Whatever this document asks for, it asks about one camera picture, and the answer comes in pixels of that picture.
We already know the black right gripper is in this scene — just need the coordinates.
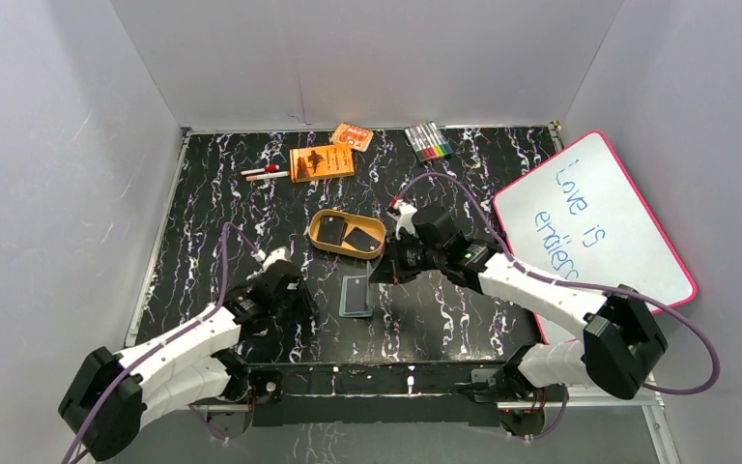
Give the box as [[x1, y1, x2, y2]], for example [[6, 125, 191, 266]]
[[370, 231, 444, 286]]

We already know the mint green card holder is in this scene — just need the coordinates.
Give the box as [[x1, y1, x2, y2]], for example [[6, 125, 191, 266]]
[[338, 275, 374, 319]]

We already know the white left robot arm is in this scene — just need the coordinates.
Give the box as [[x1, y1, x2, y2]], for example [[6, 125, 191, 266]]
[[58, 247, 315, 463]]

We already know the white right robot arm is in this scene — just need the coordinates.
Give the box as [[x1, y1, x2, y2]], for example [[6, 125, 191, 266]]
[[369, 199, 668, 400]]

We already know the black credit card stack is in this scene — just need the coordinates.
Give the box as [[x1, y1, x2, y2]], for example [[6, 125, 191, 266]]
[[317, 215, 347, 247]]

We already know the small orange card box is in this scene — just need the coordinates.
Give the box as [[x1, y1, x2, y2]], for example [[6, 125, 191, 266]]
[[329, 123, 374, 152]]

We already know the orange oval tray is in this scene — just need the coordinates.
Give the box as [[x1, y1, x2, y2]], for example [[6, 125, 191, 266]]
[[307, 209, 386, 260]]

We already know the orange book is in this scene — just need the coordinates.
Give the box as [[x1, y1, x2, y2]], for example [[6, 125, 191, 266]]
[[290, 144, 356, 183]]

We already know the white marker pen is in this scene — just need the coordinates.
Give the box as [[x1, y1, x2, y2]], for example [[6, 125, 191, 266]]
[[245, 171, 290, 182]]

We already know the coloured marker pack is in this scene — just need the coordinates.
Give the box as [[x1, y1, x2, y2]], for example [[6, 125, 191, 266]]
[[404, 121, 454, 164]]

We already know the red capped marker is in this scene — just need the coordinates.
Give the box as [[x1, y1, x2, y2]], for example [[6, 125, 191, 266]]
[[241, 164, 279, 176]]

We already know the pink framed whiteboard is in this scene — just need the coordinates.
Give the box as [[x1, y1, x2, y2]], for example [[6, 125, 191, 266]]
[[492, 130, 698, 340]]

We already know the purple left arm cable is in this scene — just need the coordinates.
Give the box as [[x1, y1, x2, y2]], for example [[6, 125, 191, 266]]
[[60, 221, 264, 464]]

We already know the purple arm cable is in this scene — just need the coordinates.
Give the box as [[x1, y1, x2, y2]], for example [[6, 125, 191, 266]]
[[60, 221, 264, 464], [393, 171, 722, 396]]

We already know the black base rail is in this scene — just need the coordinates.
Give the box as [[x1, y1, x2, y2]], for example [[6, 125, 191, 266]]
[[191, 362, 567, 440]]

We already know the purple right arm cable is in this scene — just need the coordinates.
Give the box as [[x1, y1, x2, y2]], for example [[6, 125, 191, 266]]
[[393, 171, 722, 396]]

